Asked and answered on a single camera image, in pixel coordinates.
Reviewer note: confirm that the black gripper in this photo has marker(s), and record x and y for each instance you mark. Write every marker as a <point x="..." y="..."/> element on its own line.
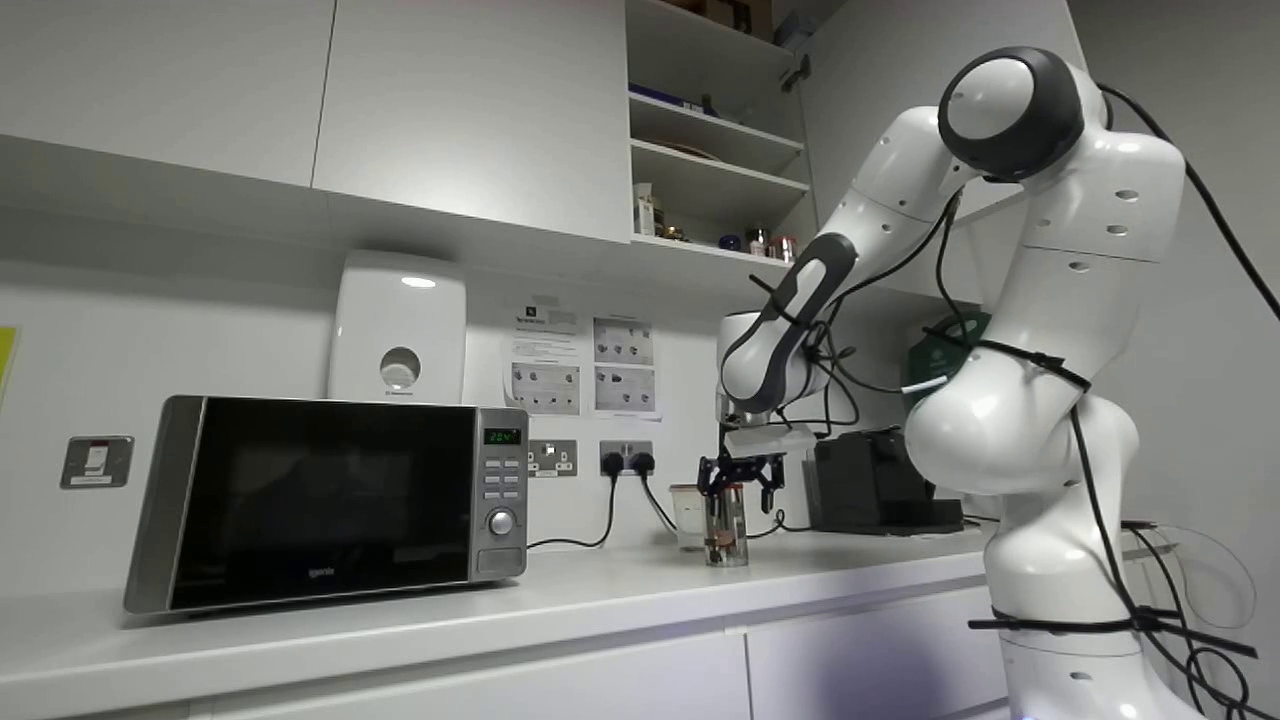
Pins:
<point x="751" y="453"/>

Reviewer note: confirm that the clear bottle with orange cap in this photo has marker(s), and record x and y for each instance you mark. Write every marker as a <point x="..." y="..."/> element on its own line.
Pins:
<point x="729" y="539"/>

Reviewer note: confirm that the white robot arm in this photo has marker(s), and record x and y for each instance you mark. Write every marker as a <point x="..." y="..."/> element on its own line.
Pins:
<point x="1020" y="423"/>

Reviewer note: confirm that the clear plastic cup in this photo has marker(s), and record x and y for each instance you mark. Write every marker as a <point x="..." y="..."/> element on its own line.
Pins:
<point x="691" y="516"/>

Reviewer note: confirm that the black coffee machine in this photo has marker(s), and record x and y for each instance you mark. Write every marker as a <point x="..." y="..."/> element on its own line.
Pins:
<point x="865" y="485"/>

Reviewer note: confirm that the white paper towel dispenser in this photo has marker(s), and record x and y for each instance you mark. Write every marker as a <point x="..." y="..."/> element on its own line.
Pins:
<point x="396" y="331"/>

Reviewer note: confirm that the white cabinet door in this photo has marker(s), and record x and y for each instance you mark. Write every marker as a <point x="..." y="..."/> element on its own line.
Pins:
<point x="1002" y="77"/>

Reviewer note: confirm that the silver microwave oven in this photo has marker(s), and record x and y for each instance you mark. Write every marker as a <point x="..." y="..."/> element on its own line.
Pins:
<point x="297" y="500"/>

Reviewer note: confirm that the double wall socket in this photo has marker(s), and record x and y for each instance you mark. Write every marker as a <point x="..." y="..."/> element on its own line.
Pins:
<point x="625" y="458"/>

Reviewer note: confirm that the white open wall cabinet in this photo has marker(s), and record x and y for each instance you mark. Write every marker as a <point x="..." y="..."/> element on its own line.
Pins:
<point x="716" y="141"/>

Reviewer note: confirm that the single steel wall switch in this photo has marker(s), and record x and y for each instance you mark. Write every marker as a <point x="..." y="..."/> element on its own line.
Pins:
<point x="96" y="461"/>

